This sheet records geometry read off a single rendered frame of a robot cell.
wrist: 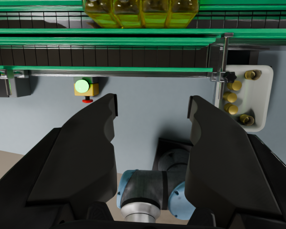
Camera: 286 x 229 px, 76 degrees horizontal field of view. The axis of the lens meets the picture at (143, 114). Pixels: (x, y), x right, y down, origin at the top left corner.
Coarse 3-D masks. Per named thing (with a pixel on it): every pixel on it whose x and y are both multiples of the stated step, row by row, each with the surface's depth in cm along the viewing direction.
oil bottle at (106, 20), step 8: (88, 0) 34; (96, 0) 34; (104, 0) 34; (88, 8) 35; (96, 8) 35; (104, 8) 35; (96, 16) 39; (104, 16) 39; (112, 16) 39; (104, 24) 45; (112, 24) 45; (120, 24) 47
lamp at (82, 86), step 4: (80, 80) 62; (84, 80) 63; (76, 84) 62; (80, 84) 62; (84, 84) 62; (88, 84) 64; (76, 88) 62; (80, 88) 62; (84, 88) 62; (88, 88) 64; (80, 92) 63
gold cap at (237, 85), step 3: (234, 81) 63; (237, 81) 63; (228, 84) 66; (231, 84) 64; (234, 84) 63; (237, 84) 63; (240, 84) 63; (228, 87) 66; (231, 87) 64; (234, 87) 63; (237, 87) 63; (240, 87) 63
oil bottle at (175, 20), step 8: (176, 0) 34; (184, 0) 33; (192, 0) 33; (200, 0) 34; (176, 8) 35; (184, 8) 34; (192, 8) 34; (168, 16) 40; (176, 16) 38; (184, 16) 38; (192, 16) 38; (168, 24) 45; (176, 24) 44; (184, 24) 44
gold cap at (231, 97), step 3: (225, 93) 67; (228, 93) 65; (231, 93) 64; (234, 93) 64; (225, 96) 66; (228, 96) 64; (231, 96) 64; (234, 96) 64; (225, 99) 66; (228, 99) 64; (231, 99) 64; (234, 99) 64; (231, 102) 64
